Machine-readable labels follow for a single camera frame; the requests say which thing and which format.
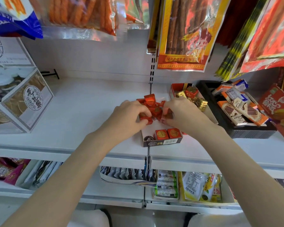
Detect person's right hand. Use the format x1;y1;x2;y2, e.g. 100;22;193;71
161;96;225;140

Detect person's left hand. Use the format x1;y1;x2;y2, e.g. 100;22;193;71
86;100;152;149

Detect heap of gold candies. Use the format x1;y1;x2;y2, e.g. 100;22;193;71
175;86;208;112

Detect red Filer candy box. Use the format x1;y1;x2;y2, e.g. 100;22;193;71
169;83;219;135

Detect cluster of red square candies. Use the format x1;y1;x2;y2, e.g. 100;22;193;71
136;94;182;140

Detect white box of red chocolates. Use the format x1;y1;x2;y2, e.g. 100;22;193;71
141;92;183;147

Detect wafer bar packets group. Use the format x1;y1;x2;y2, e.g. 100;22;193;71
212;79;269;127

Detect black plastic tray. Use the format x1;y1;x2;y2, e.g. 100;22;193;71
196;80;277;139

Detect person's right forearm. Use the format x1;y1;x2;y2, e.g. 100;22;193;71
203;126;284;227

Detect person's left forearm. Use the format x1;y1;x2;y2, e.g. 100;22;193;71
1;132;119;227

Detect white metal shelf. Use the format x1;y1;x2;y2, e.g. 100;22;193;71
0;30;284;215

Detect red cardboard display box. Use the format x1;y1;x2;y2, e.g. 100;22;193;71
258;84;284;145

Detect printed jar display box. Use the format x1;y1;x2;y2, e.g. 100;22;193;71
0;36;54;135

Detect stack of green white packets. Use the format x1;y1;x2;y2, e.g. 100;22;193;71
153;170;179;201

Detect yellow black striped bags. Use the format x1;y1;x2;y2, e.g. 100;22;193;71
214;0;273;81

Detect yellow red bag brown sticks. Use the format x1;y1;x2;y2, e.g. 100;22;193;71
156;0;232;73

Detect black metal hook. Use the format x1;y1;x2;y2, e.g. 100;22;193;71
40;69;60;80

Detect dark brown snack bag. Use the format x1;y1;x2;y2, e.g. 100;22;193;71
146;0;166;54

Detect dark red snack bag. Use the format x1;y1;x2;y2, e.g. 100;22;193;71
215;0;261;48

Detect red orange snack bag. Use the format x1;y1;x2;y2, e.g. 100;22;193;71
239;0;284;73

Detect clear green print snack bag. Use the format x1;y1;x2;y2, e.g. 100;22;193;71
123;0;151;30

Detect clear bag of orange sticks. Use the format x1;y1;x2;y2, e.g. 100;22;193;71
28;0;118;42

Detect pile of pink snack packets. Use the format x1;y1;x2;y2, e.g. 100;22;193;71
0;157;31;186

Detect white blue snack bag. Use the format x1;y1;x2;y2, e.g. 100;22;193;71
0;0;44;40

